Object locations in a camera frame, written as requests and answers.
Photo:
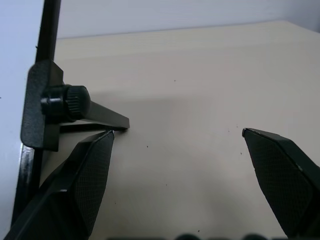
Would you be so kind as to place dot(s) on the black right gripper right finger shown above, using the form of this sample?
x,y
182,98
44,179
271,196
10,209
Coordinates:
x,y
282,175

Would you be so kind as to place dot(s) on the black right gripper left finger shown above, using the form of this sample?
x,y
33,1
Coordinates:
x,y
82,185

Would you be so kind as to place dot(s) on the black knurled clamp knob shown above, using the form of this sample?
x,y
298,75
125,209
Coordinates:
x,y
68,103

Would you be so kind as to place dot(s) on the black board stand bracket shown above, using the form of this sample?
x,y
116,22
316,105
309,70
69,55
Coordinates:
x,y
45,120

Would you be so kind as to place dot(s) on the white board with black frame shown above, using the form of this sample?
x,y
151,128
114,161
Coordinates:
x,y
18,75

